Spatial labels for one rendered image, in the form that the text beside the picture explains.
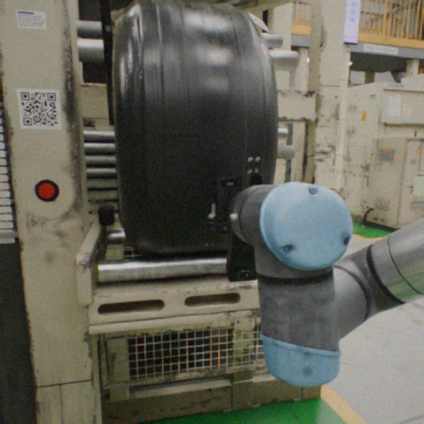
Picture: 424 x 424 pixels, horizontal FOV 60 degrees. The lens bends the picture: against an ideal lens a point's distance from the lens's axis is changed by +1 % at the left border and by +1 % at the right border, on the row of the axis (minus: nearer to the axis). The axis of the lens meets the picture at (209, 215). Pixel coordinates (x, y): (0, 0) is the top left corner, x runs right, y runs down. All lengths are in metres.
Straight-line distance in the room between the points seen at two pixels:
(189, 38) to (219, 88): 0.10
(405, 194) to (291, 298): 5.00
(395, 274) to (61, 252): 0.64
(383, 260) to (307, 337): 0.13
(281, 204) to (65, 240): 0.59
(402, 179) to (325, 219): 4.94
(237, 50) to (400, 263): 0.43
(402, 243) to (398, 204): 4.86
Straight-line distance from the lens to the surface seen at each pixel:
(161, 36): 0.67
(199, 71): 0.63
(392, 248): 0.43
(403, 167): 5.25
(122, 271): 0.76
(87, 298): 0.74
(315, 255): 0.32
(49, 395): 0.99
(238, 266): 0.52
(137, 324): 0.78
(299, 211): 0.31
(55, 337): 0.91
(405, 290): 0.44
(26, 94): 0.82
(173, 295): 0.76
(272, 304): 0.35
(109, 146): 1.19
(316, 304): 0.35
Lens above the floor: 1.15
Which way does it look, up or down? 11 degrees down
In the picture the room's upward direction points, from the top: straight up
